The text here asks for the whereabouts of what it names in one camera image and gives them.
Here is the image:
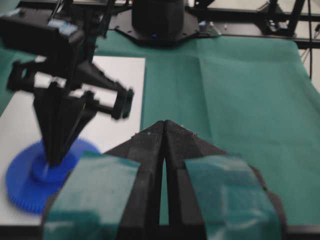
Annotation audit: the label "left gripper black right finger green tape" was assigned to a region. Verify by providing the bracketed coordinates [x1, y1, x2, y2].
[163, 120, 287, 240]

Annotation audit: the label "left gripper black left finger green tape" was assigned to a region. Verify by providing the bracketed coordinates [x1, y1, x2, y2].
[41, 121, 165, 240]

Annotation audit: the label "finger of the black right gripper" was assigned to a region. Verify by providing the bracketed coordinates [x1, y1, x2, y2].
[53, 91, 97, 165]
[33, 82, 64, 167]

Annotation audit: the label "black other arm gripper body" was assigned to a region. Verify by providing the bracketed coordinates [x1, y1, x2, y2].
[6, 60, 134, 120]

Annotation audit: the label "blue gear with hub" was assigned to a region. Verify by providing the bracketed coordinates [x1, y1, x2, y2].
[5, 138, 100, 215]

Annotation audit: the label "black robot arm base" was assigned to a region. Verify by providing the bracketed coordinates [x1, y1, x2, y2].
[109, 0, 222, 47]

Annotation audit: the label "white rectangular board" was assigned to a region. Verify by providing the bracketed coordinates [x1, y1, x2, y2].
[0, 56, 146, 226]

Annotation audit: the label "green table cloth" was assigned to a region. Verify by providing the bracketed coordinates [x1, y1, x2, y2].
[0, 29, 320, 227]

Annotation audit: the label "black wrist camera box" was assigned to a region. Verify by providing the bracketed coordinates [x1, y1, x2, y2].
[0, 7, 87, 83]

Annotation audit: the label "black metal frame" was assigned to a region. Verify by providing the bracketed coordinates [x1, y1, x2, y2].
[19, 0, 320, 50]

